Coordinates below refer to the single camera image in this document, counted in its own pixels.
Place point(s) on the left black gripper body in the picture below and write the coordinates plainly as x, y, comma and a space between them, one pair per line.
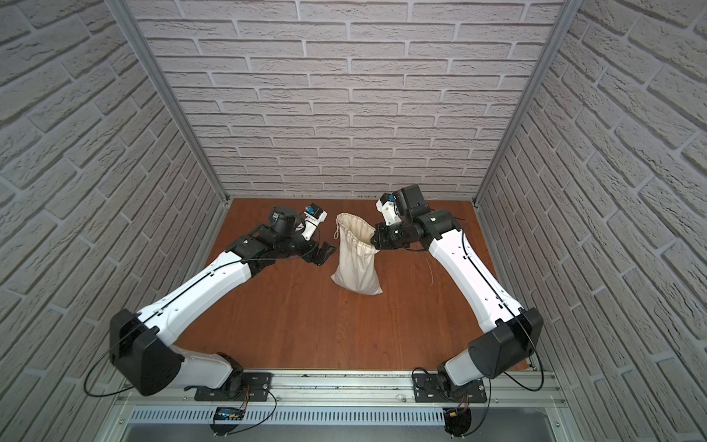
312, 247

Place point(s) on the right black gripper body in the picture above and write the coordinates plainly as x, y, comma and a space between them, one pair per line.
384, 237

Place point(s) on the cream cloth drawstring bag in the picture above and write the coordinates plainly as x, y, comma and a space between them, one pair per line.
356, 270

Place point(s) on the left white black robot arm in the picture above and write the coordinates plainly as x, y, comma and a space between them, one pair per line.
142, 344

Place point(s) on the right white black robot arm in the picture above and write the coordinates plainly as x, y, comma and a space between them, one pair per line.
510, 332

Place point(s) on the left small electronics board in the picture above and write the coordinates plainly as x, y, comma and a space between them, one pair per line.
228, 415

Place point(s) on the small electronics board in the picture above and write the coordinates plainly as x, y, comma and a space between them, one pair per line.
228, 415
457, 421

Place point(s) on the right small electronics board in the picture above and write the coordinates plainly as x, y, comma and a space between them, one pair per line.
457, 421

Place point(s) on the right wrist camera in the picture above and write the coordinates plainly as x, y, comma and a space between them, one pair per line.
386, 205

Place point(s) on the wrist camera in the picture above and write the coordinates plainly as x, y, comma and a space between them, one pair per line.
314, 215
386, 205

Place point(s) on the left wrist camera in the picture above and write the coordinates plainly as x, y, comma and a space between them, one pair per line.
314, 215

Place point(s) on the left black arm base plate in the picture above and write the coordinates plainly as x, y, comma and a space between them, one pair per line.
254, 385

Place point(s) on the aluminium front rail frame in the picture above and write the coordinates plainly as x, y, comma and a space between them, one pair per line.
347, 399

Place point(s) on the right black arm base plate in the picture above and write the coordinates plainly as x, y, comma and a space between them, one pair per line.
437, 387

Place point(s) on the right aluminium corner post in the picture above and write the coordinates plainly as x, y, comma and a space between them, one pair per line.
559, 30

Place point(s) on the aluminium corner post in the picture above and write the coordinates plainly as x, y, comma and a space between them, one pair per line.
133, 34
559, 30

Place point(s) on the left aluminium corner post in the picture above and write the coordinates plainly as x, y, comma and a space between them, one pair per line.
133, 34

